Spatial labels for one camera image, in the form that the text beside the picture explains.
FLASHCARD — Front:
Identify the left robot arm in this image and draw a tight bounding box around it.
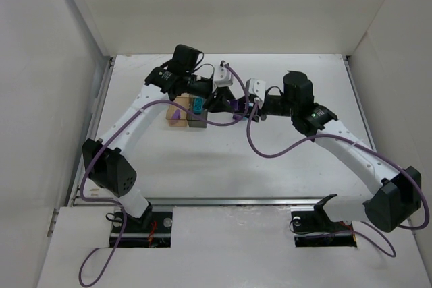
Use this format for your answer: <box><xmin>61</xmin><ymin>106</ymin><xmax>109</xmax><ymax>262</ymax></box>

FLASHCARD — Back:
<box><xmin>82</xmin><ymin>45</ymin><xmax>240</xmax><ymax>228</ymax></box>

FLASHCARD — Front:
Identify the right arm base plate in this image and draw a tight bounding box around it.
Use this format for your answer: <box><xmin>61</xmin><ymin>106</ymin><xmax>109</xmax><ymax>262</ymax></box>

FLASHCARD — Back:
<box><xmin>289</xmin><ymin>194</ymin><xmax>357</xmax><ymax>248</ymax></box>

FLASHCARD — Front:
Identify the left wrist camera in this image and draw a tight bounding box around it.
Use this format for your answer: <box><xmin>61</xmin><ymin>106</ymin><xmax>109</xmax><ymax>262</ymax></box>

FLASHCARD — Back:
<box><xmin>213</xmin><ymin>61</ymin><xmax>234</xmax><ymax>90</ymax></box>

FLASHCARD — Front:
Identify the teal lego brick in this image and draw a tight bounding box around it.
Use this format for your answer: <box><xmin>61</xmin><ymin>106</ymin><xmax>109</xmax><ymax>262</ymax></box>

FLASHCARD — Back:
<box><xmin>190</xmin><ymin>97</ymin><xmax>204</xmax><ymax>115</ymax></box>

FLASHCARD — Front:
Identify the small purple lego brick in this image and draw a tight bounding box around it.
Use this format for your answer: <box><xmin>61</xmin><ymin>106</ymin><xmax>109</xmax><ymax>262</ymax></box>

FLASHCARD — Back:
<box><xmin>169</xmin><ymin>109</ymin><xmax>182</xmax><ymax>125</ymax></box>

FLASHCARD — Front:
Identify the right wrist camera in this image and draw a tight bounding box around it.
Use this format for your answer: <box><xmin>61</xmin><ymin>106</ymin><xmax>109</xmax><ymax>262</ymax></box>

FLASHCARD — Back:
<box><xmin>246</xmin><ymin>78</ymin><xmax>267</xmax><ymax>105</ymax></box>

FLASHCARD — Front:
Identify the purple lego piece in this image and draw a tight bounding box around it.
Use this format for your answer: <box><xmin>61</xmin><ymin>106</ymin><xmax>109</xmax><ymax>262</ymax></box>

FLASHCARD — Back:
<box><xmin>232</xmin><ymin>98</ymin><xmax>248</xmax><ymax>115</ymax></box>

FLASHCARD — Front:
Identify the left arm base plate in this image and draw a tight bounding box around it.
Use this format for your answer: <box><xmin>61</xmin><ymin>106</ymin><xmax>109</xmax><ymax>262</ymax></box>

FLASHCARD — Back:
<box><xmin>105</xmin><ymin>210</ymin><xmax>173</xmax><ymax>248</ymax></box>

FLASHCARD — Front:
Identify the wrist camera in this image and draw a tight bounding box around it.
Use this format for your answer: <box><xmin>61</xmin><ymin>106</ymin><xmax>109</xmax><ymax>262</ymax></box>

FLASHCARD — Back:
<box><xmin>213</xmin><ymin>61</ymin><xmax>234</xmax><ymax>90</ymax></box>
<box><xmin>246</xmin><ymin>78</ymin><xmax>267</xmax><ymax>105</ymax></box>

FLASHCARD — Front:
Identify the aluminium table edge rail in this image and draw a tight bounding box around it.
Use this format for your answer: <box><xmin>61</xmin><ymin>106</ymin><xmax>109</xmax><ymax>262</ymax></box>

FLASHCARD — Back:
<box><xmin>342</xmin><ymin>55</ymin><xmax>377</xmax><ymax>151</ymax></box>

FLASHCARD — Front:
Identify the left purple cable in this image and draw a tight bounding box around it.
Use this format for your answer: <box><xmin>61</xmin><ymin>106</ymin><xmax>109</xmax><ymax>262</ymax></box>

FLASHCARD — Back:
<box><xmin>78</xmin><ymin>61</ymin><xmax>250</xmax><ymax>288</ymax></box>

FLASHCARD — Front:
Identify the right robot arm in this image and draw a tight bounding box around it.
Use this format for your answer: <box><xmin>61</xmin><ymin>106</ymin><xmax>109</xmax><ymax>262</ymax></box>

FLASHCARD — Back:
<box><xmin>244</xmin><ymin>71</ymin><xmax>430</xmax><ymax>233</ymax></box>

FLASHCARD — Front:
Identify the front aluminium rail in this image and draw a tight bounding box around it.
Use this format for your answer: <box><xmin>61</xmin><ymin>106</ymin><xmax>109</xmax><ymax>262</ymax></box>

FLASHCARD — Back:
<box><xmin>67</xmin><ymin>195</ymin><xmax>394</xmax><ymax>208</ymax></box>

